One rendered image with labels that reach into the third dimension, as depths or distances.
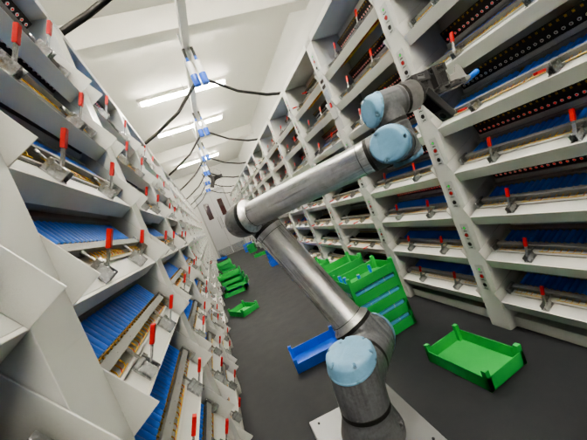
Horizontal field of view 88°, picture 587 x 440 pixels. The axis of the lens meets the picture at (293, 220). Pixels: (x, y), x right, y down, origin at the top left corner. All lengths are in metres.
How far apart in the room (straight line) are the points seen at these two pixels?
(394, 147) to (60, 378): 0.70
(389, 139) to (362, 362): 0.59
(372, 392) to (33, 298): 0.81
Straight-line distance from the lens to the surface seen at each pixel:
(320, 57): 2.17
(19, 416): 0.43
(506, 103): 1.27
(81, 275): 0.48
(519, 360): 1.49
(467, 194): 1.51
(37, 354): 0.41
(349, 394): 0.97
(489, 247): 1.58
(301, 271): 1.07
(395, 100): 0.93
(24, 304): 0.40
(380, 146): 0.76
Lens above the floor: 0.90
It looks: 4 degrees down
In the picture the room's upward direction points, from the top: 22 degrees counter-clockwise
